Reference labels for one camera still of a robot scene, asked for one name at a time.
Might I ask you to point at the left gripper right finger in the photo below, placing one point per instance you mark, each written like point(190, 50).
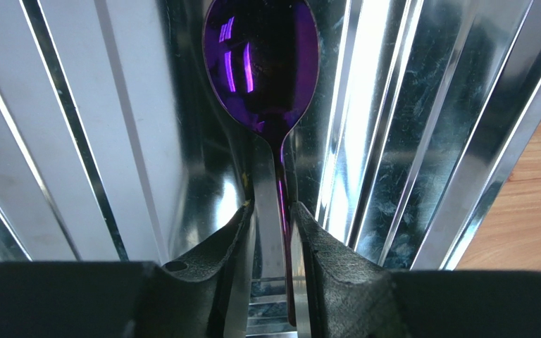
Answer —
point(339, 293)

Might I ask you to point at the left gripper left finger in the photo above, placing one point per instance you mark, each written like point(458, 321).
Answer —
point(203, 293)

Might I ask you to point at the purple metal spoon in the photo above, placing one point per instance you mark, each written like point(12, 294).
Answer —
point(263, 61)

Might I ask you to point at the silver metal tray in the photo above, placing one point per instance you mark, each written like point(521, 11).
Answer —
point(115, 148)

